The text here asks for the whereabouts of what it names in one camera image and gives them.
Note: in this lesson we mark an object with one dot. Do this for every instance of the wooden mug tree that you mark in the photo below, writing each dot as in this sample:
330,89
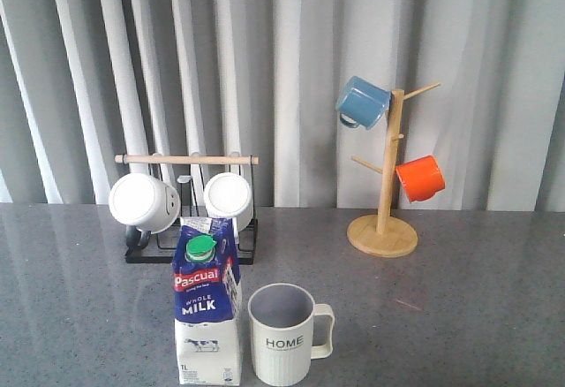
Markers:
381,234

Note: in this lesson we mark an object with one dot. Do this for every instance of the blue white milk carton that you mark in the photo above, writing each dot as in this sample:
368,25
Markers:
208,302

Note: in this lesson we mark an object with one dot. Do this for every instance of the orange enamel mug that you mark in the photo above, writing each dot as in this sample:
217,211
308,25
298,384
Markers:
421,179

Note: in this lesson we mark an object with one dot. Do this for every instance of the white ribbed mug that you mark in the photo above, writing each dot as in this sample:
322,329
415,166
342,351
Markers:
228,195

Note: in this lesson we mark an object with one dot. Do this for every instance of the black wire mug rack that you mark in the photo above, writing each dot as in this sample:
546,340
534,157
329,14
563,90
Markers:
194,193

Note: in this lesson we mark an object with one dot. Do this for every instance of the cream HOME mug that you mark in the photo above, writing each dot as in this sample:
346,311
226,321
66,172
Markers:
288,329

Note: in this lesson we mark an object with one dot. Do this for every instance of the white smiley face mug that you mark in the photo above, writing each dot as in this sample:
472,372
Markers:
145,205

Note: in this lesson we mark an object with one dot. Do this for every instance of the blue enamel mug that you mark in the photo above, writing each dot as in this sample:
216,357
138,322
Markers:
361,103

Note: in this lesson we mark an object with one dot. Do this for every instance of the grey pleated curtain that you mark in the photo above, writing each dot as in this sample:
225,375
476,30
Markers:
84,80

